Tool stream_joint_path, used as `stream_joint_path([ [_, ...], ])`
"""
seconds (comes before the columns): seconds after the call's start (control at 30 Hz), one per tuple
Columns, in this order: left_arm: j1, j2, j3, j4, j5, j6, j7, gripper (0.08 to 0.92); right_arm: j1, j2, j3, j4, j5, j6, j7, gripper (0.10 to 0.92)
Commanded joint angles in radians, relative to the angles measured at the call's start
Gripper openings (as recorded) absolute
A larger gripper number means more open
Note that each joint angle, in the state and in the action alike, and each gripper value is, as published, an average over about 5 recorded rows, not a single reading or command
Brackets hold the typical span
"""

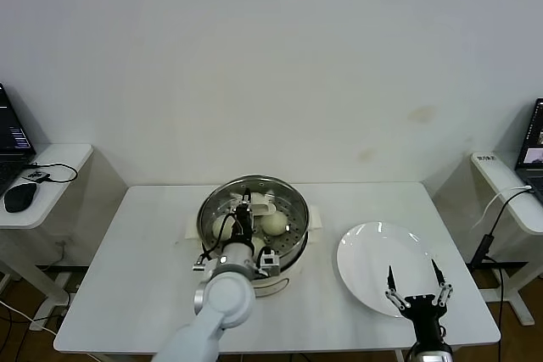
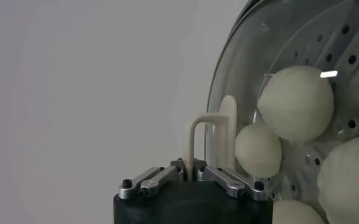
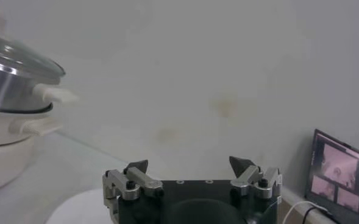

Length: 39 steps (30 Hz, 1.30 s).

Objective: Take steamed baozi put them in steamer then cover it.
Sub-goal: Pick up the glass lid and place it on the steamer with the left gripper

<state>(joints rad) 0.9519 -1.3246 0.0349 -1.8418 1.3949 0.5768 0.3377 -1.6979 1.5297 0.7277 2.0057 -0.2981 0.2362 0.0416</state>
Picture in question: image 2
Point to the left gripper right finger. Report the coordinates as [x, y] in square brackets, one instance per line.
[234, 185]

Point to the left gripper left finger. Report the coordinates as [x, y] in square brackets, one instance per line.
[154, 182]

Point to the white steamed baozi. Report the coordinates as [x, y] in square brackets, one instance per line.
[295, 214]
[350, 182]
[295, 103]
[257, 152]

